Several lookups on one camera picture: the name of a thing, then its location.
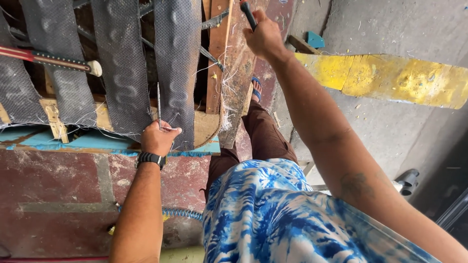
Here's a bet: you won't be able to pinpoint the person's left hand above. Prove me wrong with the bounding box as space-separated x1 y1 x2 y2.
140 120 183 158

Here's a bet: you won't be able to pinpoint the person's right hand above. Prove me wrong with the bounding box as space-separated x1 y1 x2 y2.
242 9 290 63

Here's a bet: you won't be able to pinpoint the black handled hammer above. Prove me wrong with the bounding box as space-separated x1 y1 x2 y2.
239 0 259 32

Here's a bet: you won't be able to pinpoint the short wooden batten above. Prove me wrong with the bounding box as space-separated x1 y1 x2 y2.
287 35 322 55

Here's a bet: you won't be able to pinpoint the small blue block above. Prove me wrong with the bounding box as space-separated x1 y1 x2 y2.
306 31 325 49

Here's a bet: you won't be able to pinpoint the blue sandal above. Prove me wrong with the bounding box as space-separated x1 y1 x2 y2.
251 76 263 103

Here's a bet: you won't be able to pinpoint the brown trousers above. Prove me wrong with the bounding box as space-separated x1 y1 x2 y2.
203 100 299 202

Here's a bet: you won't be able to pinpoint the yellow painted wooden board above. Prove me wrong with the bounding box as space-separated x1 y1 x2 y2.
294 53 468 110

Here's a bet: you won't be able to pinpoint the black wristwatch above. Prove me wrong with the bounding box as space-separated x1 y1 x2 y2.
135 151 167 171

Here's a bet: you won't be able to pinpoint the blue white tie-dye shirt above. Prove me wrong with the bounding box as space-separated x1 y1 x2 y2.
202 158 442 263

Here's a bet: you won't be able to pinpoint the black pipe fitting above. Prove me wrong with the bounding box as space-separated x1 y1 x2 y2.
394 168 420 197

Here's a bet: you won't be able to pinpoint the blue painted wooden board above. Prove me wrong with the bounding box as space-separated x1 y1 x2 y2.
0 126 221 157

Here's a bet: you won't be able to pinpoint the wooden furniture frame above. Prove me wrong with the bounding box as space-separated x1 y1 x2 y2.
0 0 272 150

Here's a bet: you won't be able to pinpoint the grey webbing strap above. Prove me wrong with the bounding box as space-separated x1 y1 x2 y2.
0 11 49 128
153 0 203 151
91 0 153 142
20 0 98 127

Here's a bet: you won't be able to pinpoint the blue coiled air hose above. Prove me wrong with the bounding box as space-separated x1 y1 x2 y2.
118 206 204 222

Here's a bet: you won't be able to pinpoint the red black handled tool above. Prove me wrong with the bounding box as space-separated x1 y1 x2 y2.
0 45 103 77

